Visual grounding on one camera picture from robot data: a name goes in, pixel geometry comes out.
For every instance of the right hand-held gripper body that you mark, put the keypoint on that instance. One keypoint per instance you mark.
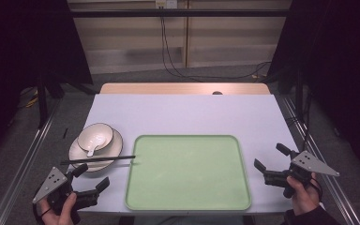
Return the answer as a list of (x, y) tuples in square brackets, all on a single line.
[(306, 164)]

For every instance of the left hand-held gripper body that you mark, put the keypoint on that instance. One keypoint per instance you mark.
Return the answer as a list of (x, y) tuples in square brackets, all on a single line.
[(50, 182)]

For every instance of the person's right hand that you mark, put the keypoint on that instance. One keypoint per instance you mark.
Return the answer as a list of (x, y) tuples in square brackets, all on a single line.
[(306, 197)]

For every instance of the person's left hand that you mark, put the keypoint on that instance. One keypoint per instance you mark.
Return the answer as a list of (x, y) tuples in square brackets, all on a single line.
[(64, 215)]

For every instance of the black chopstick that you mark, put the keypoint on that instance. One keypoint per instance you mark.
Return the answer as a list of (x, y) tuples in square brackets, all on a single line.
[(84, 162), (106, 158)]

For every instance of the white ceramic spoon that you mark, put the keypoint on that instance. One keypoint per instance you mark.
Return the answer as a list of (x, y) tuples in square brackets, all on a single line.
[(92, 146)]

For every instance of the black wrist band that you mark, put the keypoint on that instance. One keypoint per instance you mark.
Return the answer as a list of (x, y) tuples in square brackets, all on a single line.
[(46, 212)]

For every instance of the white ceramic plate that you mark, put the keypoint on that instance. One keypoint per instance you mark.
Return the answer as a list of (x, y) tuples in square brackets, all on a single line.
[(112, 150)]

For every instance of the small black stick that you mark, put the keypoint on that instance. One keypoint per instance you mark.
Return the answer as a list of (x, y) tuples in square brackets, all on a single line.
[(65, 133)]

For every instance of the white ceramic bowl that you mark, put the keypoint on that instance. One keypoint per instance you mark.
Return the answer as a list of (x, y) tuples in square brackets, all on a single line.
[(101, 132)]

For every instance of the black metal stand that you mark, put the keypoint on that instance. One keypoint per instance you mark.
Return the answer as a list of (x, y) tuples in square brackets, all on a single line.
[(299, 93), (42, 100)]

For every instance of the green plastic tray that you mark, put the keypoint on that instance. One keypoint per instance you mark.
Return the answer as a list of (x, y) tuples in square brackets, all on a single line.
[(187, 173)]

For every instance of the white table mat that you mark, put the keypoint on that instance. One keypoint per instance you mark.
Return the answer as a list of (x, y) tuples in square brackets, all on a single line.
[(184, 115)]

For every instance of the black curtain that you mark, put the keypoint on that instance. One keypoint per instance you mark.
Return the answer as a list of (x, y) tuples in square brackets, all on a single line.
[(18, 56), (340, 62)]

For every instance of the wooden table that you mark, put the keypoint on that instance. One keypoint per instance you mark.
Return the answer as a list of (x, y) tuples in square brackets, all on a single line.
[(168, 88)]

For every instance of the aluminium frame rail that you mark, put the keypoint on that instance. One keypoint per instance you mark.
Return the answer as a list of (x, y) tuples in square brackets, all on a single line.
[(22, 168), (325, 181)]

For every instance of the black horizontal frame bar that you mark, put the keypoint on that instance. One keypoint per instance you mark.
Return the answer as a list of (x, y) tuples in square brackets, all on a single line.
[(181, 13)]

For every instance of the white wall socket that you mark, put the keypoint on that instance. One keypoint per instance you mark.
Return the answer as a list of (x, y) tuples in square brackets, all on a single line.
[(166, 3)]

